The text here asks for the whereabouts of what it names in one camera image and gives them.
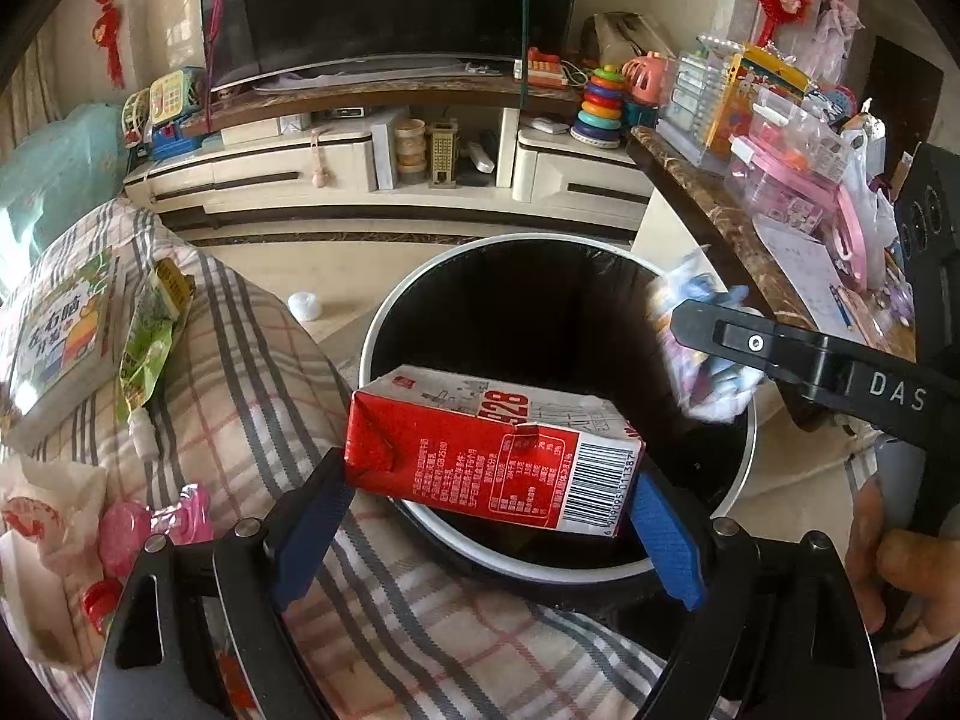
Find pink hairbrush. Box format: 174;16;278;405
98;483;215;580

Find black flat screen television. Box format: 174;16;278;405
202;0;574;88

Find green snack bag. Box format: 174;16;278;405
116;257;195;422

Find red toy telephone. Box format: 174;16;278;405
521;47;569;89

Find white trash bin black liner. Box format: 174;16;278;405
359;232;758;595

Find teal covered appliance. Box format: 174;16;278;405
2;104;128;299

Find red heart wall hanging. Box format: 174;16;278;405
91;0;125;89

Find white tv cabinet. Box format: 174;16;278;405
124;75;652;232

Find white tape roll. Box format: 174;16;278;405
286;291;322;323

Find pink storage box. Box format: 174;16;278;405
724;88;869;291

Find red milk carton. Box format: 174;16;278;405
345;366;644;538

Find toy cash register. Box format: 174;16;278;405
149;67;205;161

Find clear drawer organizer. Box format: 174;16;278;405
656;50;742;176

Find stacked round tins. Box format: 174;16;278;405
394;119;428;184

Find children's picture book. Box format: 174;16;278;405
2;247;122;454

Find rainbow stacking ring toy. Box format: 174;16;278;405
569;65;625;149

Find marble side counter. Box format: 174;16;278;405
628;127;916;361

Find white paper sheet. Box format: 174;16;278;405
754;215;864;343

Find person's right hand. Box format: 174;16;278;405
844;476;958;655

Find plaid tablecloth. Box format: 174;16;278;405
2;200;664;718

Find white red plastic bag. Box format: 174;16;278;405
2;452;106;671

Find white blue wrapper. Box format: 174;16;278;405
646;249;763;422

